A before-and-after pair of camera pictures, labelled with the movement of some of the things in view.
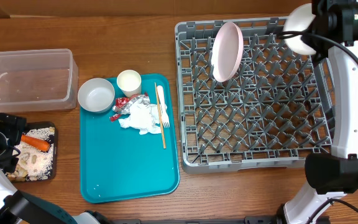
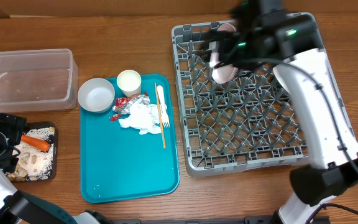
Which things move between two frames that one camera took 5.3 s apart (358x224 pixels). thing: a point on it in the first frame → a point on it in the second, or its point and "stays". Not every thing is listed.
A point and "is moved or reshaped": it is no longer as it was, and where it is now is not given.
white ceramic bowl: [298, 20] is moved or reshaped
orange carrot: [37, 142] stays
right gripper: [315, 50] → [249, 65]
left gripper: [11, 125] stays
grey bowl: [96, 95] stays
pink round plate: [227, 53] stays
